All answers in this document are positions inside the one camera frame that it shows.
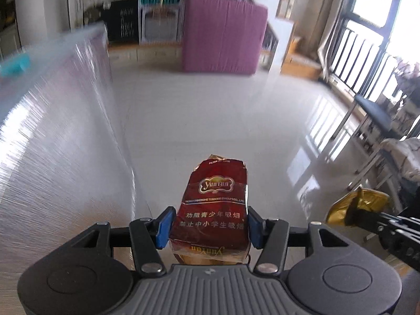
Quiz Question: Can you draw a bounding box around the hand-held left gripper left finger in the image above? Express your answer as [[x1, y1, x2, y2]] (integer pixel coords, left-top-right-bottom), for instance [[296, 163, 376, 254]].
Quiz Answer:
[[66, 206, 176, 277]]

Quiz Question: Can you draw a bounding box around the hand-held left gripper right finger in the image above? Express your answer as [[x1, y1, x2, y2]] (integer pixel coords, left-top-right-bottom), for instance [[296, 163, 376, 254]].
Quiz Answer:
[[248, 206, 356, 276]]

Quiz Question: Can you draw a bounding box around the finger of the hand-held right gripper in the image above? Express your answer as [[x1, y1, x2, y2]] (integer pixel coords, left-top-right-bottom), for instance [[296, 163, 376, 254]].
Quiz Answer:
[[379, 230, 420, 270], [349, 201, 420, 237]]

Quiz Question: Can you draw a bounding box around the gold foil wrapper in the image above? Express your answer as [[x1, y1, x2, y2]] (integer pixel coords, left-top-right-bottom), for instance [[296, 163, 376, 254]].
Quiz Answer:
[[325, 187, 391, 228]]

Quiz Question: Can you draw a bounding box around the red cigarette pack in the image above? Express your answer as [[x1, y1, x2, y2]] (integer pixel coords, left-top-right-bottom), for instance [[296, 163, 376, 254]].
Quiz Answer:
[[169, 154, 251, 265]]

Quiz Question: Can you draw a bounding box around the light blue plastic wrapper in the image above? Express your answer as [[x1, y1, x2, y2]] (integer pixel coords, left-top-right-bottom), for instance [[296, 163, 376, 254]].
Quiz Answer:
[[2, 57, 32, 74]]

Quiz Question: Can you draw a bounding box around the white patterned cloth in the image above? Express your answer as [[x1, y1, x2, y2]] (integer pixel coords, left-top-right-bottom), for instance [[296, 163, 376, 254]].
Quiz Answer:
[[381, 138, 420, 184]]

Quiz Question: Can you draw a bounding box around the blue cushioned chair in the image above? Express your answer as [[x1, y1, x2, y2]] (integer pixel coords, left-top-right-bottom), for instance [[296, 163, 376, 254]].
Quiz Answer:
[[335, 93, 404, 178]]

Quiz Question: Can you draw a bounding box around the white table with foil wrap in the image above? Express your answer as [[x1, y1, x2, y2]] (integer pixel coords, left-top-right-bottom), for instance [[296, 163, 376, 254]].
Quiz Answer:
[[0, 24, 145, 302]]

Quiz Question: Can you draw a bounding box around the black balcony railing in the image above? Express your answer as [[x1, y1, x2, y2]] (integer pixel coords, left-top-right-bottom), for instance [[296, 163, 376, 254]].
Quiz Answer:
[[328, 26, 420, 106]]

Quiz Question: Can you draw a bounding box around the beige curtain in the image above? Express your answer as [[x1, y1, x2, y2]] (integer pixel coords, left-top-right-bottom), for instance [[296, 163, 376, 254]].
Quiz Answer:
[[317, 13, 345, 82]]

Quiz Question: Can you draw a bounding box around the low cream drawer cabinet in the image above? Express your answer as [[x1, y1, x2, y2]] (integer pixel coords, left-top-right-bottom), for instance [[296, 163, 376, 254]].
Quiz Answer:
[[108, 44, 182, 66]]

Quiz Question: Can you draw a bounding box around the pink folded mattress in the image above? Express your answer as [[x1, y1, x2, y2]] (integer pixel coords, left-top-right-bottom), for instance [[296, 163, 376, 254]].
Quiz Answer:
[[181, 0, 268, 74]]

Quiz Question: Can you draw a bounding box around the black framed window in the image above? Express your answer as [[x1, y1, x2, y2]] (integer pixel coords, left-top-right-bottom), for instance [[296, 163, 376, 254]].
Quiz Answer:
[[341, 0, 420, 73]]

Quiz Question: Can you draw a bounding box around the black chalkboard sign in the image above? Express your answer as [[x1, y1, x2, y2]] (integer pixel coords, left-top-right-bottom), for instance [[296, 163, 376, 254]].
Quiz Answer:
[[102, 0, 140, 43]]

